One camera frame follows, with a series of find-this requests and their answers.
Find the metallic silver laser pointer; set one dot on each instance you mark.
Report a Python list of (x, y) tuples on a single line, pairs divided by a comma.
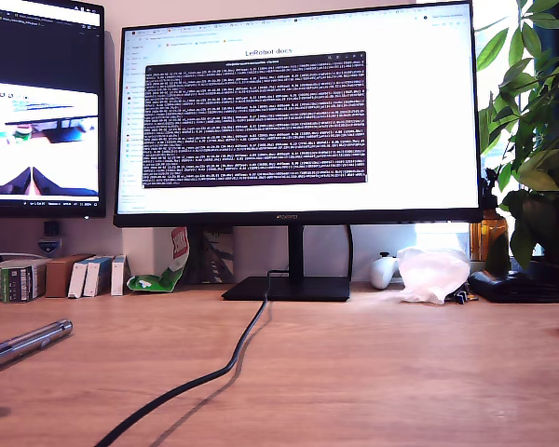
[(23, 344)]

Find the patterned dark card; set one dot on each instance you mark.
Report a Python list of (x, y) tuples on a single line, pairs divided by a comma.
[(216, 253)]

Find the white game controller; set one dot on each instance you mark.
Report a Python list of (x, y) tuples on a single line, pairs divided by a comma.
[(382, 274)]

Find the green white snack bag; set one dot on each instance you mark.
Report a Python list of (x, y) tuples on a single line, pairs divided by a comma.
[(156, 281)]

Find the crumpled white plastic bag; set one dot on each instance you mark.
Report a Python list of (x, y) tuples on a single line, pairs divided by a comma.
[(431, 274)]

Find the large black Huawei monitor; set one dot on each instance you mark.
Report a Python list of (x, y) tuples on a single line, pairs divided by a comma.
[(400, 116)]

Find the small white box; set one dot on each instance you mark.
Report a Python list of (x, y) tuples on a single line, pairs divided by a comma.
[(118, 274), (94, 277), (77, 279)]

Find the amber glass pump bottle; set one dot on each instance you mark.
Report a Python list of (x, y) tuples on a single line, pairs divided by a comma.
[(481, 235)]

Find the brown cardboard box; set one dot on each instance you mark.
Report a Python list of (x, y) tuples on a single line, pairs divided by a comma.
[(58, 277)]

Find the small black cube device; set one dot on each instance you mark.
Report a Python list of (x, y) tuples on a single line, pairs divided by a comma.
[(51, 228)]

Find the blue shield badge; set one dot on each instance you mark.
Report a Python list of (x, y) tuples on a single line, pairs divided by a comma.
[(50, 247)]

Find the black leather pouch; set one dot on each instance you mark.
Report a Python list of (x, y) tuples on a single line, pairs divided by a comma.
[(514, 288)]

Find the green leafy houseplant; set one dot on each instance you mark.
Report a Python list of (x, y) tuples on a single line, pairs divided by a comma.
[(540, 163)]

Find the black monitor with camera feed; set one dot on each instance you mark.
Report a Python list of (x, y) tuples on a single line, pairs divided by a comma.
[(42, 51)]

